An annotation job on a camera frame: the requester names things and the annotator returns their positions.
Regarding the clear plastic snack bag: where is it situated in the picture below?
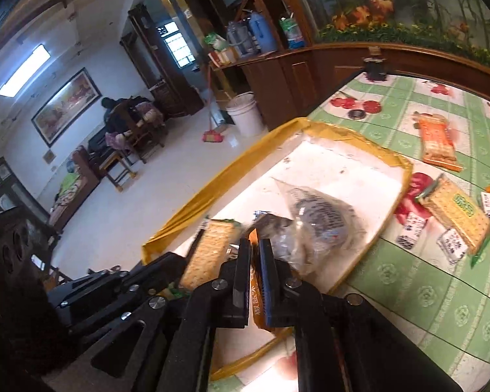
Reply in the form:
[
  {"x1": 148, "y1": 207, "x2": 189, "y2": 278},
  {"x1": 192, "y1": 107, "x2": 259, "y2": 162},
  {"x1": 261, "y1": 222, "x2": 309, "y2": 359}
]
[{"x1": 251, "y1": 177, "x2": 368, "y2": 276}]

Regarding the wooden chair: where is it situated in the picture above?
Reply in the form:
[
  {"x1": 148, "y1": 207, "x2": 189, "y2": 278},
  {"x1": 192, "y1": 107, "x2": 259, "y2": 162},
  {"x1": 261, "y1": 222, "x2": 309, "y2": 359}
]
[{"x1": 118, "y1": 102, "x2": 166, "y2": 164}]

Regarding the window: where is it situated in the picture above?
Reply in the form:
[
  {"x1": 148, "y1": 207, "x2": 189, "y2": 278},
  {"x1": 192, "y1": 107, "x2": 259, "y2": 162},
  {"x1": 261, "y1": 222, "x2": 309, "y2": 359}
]
[{"x1": 163, "y1": 20, "x2": 197, "y2": 68}]

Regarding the dark wooden shelf unit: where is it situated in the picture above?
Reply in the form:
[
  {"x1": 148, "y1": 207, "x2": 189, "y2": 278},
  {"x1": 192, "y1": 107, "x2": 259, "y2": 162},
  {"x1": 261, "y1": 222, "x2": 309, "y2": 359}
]
[{"x1": 120, "y1": 4, "x2": 205, "y2": 117}]

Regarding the wooden stool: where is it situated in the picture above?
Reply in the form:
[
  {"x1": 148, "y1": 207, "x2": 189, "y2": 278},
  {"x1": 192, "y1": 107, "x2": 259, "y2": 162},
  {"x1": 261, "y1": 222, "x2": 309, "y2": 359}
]
[{"x1": 100, "y1": 151, "x2": 137, "y2": 192}]

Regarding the wooden sofa bench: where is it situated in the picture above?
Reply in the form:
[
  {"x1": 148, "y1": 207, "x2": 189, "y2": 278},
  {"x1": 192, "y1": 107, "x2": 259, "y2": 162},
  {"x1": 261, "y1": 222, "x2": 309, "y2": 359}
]
[{"x1": 47, "y1": 145, "x2": 103, "y2": 233}]

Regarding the small cardboard box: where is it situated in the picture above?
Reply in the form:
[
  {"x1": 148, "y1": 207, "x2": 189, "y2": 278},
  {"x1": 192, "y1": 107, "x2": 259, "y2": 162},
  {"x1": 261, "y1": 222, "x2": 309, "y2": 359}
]
[{"x1": 210, "y1": 47, "x2": 239, "y2": 66}]

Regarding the green and white bag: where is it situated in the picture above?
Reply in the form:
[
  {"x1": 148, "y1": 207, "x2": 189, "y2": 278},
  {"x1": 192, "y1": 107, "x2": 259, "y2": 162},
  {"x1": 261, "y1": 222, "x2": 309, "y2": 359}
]
[{"x1": 204, "y1": 33, "x2": 229, "y2": 54}]

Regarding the red broom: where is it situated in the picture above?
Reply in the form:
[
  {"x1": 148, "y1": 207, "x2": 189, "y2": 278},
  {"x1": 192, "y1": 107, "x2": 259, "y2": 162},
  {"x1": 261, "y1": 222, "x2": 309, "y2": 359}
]
[{"x1": 202, "y1": 65, "x2": 226, "y2": 143}]

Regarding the white plastic bucket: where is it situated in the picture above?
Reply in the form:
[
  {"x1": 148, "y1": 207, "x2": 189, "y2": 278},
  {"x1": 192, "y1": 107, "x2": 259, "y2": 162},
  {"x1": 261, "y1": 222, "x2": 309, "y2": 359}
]
[{"x1": 225, "y1": 92, "x2": 268, "y2": 137}]

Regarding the clear plastic jug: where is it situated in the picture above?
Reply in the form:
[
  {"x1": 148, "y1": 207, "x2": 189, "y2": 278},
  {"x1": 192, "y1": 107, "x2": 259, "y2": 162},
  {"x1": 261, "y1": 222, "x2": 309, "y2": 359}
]
[{"x1": 226, "y1": 20, "x2": 254, "y2": 58}]

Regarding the green-label plastic bottle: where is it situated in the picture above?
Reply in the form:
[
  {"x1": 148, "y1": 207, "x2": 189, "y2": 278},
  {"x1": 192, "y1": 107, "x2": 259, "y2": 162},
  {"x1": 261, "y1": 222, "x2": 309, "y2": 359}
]
[{"x1": 280, "y1": 14, "x2": 306, "y2": 50}]

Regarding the yellow-rimmed white tray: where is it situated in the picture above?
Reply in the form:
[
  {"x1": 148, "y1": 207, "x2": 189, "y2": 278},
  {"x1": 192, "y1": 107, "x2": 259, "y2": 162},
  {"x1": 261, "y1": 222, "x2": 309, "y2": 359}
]
[{"x1": 141, "y1": 117, "x2": 414, "y2": 380}]

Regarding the blue plastic jug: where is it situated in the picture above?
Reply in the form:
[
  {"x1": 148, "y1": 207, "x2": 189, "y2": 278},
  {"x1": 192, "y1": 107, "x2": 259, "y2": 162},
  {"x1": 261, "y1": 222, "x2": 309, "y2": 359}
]
[{"x1": 248, "y1": 11, "x2": 277, "y2": 54}]

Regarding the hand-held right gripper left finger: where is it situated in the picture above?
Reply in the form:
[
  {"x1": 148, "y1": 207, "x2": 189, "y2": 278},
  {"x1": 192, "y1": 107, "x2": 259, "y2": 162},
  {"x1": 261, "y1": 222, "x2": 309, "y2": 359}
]
[{"x1": 90, "y1": 237, "x2": 253, "y2": 392}]

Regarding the framed wall painting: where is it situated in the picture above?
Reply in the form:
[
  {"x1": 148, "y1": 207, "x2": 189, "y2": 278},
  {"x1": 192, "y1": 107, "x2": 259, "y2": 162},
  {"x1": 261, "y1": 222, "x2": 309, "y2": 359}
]
[{"x1": 30, "y1": 67, "x2": 103, "y2": 148}]

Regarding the flower mural panel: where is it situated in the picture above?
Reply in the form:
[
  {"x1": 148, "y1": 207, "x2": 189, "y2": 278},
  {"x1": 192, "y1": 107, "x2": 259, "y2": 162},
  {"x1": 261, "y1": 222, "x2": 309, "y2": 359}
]
[{"x1": 288, "y1": 0, "x2": 490, "y2": 70}]

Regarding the green-edged clear cracker packet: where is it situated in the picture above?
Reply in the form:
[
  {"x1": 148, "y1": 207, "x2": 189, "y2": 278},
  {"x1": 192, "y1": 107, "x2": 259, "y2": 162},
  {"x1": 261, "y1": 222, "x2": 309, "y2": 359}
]
[
  {"x1": 416, "y1": 173, "x2": 490, "y2": 268},
  {"x1": 165, "y1": 217, "x2": 243, "y2": 298}
]

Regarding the black cylinder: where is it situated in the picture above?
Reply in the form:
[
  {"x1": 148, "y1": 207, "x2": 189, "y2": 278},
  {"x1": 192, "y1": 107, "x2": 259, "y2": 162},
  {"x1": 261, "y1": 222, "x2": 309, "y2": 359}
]
[{"x1": 363, "y1": 55, "x2": 389, "y2": 81}]

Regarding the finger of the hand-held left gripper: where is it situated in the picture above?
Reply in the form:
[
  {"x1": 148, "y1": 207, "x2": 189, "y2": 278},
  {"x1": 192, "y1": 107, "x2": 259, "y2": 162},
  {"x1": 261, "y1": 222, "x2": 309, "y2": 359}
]
[
  {"x1": 59, "y1": 290, "x2": 164, "y2": 339},
  {"x1": 49, "y1": 216, "x2": 210, "y2": 307}
]

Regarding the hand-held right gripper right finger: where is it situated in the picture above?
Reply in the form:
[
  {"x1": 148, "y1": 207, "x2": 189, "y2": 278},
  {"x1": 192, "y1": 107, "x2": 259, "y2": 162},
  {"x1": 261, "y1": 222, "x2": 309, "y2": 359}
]
[{"x1": 258, "y1": 237, "x2": 462, "y2": 392}]

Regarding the brown wooden cabinet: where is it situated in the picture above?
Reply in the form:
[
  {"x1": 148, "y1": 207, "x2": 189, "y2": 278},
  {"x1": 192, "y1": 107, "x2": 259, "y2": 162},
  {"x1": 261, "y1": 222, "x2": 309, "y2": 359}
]
[{"x1": 210, "y1": 47, "x2": 323, "y2": 131}]

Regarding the orange-topped clear cracker packet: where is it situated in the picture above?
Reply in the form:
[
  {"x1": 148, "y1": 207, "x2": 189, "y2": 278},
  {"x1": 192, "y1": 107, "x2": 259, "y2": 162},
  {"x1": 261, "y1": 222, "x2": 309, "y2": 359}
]
[{"x1": 412, "y1": 112, "x2": 464, "y2": 173}]

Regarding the ceiling light panel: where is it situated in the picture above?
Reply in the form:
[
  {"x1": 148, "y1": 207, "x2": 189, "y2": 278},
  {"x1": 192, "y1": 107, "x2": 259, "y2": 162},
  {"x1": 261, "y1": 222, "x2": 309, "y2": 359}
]
[{"x1": 0, "y1": 45, "x2": 50, "y2": 98}]

